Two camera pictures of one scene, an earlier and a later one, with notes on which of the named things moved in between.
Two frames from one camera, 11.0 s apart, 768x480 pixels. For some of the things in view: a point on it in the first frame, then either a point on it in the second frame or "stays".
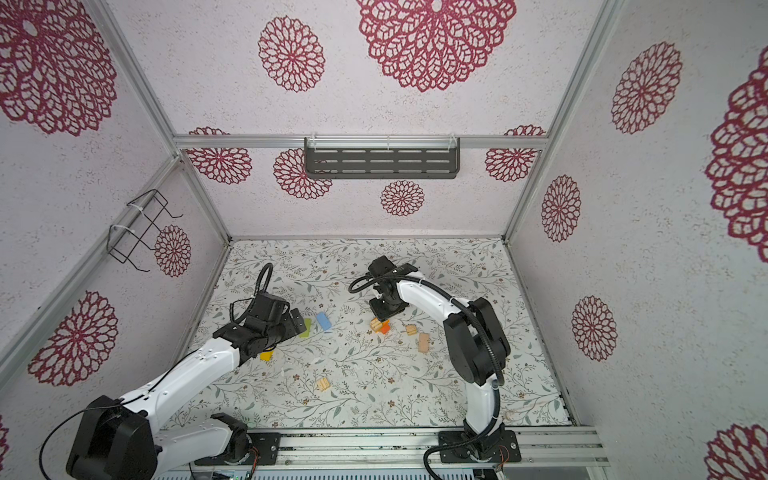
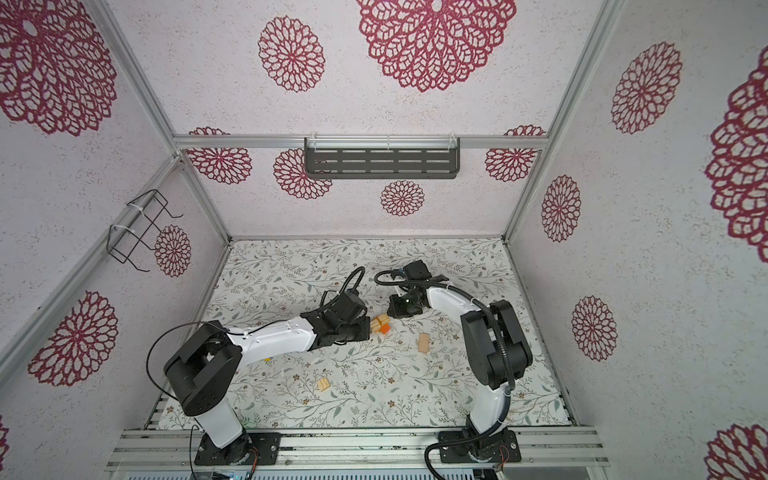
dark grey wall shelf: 382,157 stays
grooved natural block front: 323,384 stays
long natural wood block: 423,343 stays
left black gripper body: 286,329 -> 360,331
